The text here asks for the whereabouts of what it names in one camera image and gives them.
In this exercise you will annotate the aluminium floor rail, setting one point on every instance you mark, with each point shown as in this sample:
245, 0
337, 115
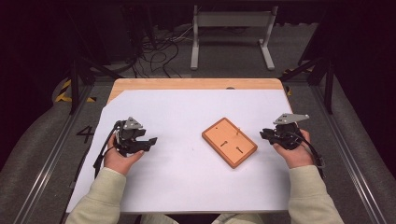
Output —
345, 149
56, 149

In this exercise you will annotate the grey metal stand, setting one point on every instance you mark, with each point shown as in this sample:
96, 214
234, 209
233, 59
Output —
233, 19

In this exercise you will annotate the white paper sheet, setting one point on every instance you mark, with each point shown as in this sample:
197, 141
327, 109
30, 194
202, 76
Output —
186, 186

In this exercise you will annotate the person's right hand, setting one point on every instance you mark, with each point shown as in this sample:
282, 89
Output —
295, 157

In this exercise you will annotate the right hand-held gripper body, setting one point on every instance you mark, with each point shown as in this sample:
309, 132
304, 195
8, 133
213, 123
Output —
288, 133

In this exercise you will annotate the black stand legs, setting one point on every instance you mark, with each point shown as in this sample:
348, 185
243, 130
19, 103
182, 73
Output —
74, 87
328, 84

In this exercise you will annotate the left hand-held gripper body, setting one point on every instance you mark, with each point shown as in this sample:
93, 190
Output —
127, 135

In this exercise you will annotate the wooden photo frame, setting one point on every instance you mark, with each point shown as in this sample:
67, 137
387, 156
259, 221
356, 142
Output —
229, 143

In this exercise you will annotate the yellow black striped tape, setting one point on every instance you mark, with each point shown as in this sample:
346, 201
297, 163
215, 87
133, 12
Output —
63, 93
289, 91

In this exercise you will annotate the person's left hand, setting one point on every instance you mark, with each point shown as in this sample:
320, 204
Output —
120, 161

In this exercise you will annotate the person's lap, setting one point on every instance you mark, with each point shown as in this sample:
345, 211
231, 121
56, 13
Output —
162, 219

